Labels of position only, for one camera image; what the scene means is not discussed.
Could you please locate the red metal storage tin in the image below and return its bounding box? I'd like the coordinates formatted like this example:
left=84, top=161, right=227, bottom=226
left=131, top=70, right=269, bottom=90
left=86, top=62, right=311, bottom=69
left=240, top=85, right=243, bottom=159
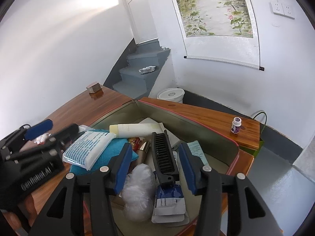
left=82, top=99, right=247, bottom=236

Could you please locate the small purple pill bottle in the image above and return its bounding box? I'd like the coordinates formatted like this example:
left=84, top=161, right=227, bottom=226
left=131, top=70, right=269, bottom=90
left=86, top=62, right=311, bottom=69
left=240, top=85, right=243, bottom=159
left=231, top=117, right=242, bottom=134

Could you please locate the cream tube bottle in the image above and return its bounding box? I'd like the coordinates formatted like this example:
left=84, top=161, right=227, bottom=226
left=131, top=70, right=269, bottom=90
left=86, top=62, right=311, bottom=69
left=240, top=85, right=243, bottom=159
left=109, top=124, right=160, bottom=138

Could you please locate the blue white tissue pack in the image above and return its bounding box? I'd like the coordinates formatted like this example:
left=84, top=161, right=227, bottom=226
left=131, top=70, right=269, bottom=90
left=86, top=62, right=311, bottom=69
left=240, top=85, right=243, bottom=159
left=62, top=129, right=116, bottom=171

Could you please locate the white fluffy puff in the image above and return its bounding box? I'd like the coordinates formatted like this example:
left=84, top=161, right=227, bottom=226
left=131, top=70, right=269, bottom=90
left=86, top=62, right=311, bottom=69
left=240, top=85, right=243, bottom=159
left=121, top=164, right=157, bottom=222

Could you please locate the black folding comb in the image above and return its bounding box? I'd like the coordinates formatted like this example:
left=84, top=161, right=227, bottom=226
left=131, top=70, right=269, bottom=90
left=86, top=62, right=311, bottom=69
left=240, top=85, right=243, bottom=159
left=152, top=130, right=179, bottom=189

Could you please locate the white patterned box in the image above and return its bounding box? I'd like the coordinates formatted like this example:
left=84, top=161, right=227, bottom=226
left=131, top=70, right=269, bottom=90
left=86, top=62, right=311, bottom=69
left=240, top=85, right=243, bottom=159
left=139, top=118, right=181, bottom=149

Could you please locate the brown bottle gold cap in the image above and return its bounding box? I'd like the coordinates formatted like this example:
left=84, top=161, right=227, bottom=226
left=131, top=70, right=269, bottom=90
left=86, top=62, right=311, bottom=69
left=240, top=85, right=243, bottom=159
left=135, top=140, right=151, bottom=165

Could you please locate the blue white sachet pack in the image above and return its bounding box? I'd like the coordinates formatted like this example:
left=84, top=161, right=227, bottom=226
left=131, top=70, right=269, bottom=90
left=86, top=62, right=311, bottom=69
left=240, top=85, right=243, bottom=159
left=151, top=184, right=190, bottom=226

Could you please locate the green carton box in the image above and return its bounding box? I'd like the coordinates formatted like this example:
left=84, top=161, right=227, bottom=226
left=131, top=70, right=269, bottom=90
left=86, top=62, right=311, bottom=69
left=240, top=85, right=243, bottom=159
left=187, top=140, right=209, bottom=166

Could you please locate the wall power socket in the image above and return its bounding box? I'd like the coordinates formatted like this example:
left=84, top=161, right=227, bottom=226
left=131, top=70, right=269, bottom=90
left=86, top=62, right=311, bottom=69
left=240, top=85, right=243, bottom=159
left=270, top=2, right=295, bottom=19

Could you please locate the blue towel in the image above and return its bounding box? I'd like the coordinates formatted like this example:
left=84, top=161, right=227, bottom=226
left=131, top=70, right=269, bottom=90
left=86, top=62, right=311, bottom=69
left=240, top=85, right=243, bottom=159
left=69, top=138, right=129, bottom=175

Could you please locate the grey staircase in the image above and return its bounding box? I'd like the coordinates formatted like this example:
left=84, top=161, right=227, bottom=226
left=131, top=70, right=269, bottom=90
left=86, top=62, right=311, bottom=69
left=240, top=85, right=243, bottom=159
left=103, top=38, right=170, bottom=99

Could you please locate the white plastic bucket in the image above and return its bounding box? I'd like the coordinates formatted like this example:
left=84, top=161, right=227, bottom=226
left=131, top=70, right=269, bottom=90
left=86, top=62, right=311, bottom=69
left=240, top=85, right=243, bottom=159
left=157, top=88, right=185, bottom=103

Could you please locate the white cotton ball bag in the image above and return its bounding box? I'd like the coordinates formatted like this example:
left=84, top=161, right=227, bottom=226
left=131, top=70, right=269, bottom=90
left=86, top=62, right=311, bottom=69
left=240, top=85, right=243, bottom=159
left=34, top=133, right=51, bottom=145

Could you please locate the card deck stack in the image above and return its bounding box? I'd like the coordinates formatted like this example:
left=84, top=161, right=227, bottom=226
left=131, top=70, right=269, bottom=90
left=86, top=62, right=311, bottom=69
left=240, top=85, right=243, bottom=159
left=86, top=82, right=101, bottom=93

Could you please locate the hanging scroll painting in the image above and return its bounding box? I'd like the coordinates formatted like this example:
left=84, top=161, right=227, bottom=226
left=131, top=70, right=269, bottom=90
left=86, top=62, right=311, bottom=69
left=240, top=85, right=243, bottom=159
left=172, top=0, right=260, bottom=69

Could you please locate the foil tray on stairs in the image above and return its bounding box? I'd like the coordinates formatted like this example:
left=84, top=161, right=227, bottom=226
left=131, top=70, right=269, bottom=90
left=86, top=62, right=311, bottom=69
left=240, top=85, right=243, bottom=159
left=138, top=65, right=157, bottom=75

